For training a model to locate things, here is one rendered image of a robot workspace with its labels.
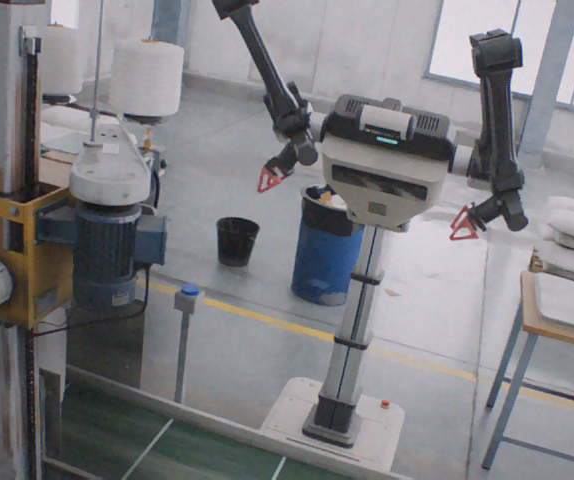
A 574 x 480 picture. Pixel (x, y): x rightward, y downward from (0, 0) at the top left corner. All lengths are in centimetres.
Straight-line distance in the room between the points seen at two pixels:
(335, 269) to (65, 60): 271
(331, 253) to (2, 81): 284
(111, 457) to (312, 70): 825
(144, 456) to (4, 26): 140
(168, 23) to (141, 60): 896
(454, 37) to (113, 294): 837
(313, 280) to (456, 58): 599
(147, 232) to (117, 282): 14
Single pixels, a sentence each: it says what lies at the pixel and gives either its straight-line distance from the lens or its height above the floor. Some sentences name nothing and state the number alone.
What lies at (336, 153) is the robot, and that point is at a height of 139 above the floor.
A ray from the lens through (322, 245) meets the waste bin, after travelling 401.
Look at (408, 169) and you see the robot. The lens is 199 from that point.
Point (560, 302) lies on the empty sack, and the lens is 303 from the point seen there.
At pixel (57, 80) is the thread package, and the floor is 157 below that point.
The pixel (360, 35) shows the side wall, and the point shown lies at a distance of 977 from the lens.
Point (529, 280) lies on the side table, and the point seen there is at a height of 75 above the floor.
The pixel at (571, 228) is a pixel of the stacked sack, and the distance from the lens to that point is 495.
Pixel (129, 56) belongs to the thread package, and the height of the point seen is 166.
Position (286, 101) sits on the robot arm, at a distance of 181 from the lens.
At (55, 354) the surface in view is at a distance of 226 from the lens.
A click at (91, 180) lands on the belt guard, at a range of 145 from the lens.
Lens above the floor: 188
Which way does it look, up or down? 22 degrees down
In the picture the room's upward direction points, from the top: 9 degrees clockwise
